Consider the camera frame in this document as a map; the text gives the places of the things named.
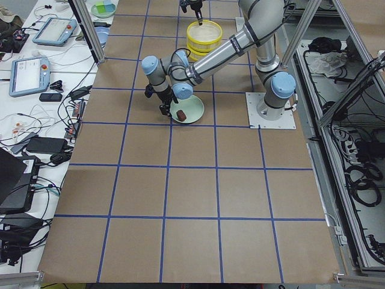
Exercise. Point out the brown chocolate bun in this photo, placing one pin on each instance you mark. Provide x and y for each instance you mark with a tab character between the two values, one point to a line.
181	116

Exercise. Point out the blue plate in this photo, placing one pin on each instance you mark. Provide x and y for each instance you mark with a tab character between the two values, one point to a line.
102	34

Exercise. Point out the teach pendant near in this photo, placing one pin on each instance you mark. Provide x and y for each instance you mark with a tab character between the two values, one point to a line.
29	76

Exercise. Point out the clear green bowl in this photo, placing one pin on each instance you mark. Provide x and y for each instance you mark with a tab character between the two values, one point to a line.
94	12

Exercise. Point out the blue foam cube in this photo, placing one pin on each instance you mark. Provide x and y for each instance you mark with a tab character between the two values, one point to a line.
109	8

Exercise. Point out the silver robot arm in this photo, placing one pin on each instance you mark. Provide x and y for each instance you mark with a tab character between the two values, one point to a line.
173	78

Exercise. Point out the black power adapter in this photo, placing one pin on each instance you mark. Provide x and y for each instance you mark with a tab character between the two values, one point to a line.
79	93

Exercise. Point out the aluminium frame post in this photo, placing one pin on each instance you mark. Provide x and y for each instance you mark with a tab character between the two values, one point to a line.
85	22

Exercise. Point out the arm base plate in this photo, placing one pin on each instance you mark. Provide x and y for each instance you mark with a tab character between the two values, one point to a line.
261	116

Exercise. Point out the teach pendant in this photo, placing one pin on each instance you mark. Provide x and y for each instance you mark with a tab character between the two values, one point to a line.
55	32
29	76

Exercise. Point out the teach pendant far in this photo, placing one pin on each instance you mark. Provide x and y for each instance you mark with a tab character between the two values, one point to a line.
55	32

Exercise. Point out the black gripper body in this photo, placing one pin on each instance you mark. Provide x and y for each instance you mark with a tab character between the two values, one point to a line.
196	6
165	100

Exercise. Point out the green foam cube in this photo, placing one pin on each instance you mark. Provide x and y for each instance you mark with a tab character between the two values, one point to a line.
100	8

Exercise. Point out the light green plate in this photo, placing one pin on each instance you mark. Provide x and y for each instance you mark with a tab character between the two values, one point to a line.
193	109

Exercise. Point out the yellow rimmed steamer basket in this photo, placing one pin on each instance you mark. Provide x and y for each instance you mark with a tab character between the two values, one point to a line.
200	53
204	37

